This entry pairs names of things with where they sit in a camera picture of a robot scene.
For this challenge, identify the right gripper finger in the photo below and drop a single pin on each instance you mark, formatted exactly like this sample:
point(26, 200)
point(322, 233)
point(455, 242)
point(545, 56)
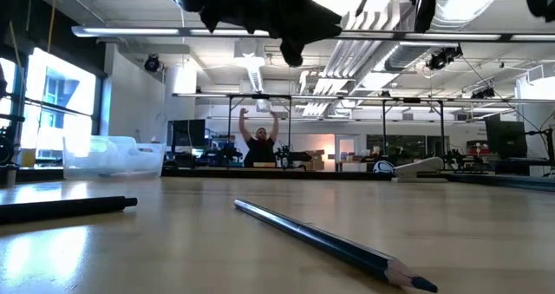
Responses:
point(427, 10)
point(539, 1)

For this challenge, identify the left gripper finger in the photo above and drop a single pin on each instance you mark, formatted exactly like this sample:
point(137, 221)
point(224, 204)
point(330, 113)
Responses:
point(291, 42)
point(318, 23)

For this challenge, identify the dark blue pencil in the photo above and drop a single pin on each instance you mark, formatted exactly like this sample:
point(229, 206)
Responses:
point(338, 245)

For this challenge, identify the black background robot arm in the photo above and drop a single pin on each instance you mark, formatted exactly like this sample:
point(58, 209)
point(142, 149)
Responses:
point(225, 155)
point(295, 156)

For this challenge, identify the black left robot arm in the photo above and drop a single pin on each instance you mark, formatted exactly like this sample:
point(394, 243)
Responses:
point(6, 148)

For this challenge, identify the black ceiling spotlight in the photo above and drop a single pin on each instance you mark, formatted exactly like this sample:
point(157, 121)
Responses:
point(482, 93)
point(444, 57)

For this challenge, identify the person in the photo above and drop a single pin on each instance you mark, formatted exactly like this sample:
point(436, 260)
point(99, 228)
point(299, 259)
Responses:
point(260, 151)

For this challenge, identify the brown cardboard box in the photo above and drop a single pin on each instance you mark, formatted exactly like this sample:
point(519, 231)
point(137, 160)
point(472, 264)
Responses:
point(315, 153)
point(314, 164)

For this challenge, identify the long ceiling light bar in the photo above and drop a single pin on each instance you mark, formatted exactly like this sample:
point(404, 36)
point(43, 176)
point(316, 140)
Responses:
point(130, 31)

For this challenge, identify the black computer monitor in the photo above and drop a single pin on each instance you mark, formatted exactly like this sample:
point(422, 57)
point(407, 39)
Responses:
point(186, 132)
point(505, 135)

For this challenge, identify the red storage box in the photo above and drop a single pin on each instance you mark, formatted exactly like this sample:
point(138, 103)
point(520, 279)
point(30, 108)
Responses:
point(477, 148)

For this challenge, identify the white stapler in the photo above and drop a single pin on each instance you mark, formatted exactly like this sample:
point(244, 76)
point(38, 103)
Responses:
point(418, 167)

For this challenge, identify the frosted white plastic bin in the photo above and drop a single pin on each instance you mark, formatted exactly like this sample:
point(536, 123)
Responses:
point(112, 159)

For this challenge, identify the yellow cup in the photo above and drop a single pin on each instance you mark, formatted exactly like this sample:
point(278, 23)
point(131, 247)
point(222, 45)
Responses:
point(28, 158)

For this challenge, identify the black click pen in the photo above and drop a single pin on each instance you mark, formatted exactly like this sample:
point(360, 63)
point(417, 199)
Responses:
point(65, 209)

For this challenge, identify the black dome camera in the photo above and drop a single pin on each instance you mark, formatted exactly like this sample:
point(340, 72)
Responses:
point(152, 63)

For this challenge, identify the black metal station frame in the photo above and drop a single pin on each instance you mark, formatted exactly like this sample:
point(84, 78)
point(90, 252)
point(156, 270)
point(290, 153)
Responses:
point(383, 129)

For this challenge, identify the black aluminium table frame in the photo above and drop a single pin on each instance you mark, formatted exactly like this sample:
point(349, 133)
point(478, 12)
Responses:
point(208, 172)

